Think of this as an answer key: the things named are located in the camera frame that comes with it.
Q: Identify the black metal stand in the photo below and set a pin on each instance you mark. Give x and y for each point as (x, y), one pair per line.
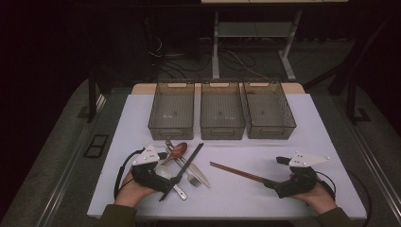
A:
(92, 101)
(351, 94)

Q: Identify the person's right hand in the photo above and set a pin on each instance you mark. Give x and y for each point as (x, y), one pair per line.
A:
(318, 200)

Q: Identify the metal fork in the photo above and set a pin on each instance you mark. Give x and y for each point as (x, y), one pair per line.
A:
(194, 180)

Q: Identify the person's left hand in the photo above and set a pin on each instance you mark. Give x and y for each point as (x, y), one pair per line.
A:
(129, 194)

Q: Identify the white ceramic spoon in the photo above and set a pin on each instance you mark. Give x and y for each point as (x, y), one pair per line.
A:
(164, 171)

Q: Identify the brown wooden spoon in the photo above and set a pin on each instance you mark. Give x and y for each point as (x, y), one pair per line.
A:
(179, 148)

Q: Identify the metal knife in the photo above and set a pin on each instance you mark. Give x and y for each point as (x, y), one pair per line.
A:
(201, 176)

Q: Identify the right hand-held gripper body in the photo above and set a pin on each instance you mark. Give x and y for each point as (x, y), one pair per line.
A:
(299, 184)

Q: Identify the brown wooden chopstick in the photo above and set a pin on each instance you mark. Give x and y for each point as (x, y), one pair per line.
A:
(236, 171)

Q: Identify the black chopstick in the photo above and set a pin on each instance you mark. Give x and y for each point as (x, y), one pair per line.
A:
(190, 157)

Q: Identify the clear brown plastic bin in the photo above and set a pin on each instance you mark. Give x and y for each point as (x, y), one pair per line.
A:
(172, 110)
(268, 108)
(222, 110)

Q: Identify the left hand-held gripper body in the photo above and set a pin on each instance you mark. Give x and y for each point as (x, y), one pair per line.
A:
(148, 176)

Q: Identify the grey metal floor rail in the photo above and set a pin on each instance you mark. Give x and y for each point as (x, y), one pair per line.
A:
(380, 174)
(66, 175)

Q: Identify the grey metal desk frame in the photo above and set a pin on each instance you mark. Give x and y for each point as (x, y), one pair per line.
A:
(252, 29)

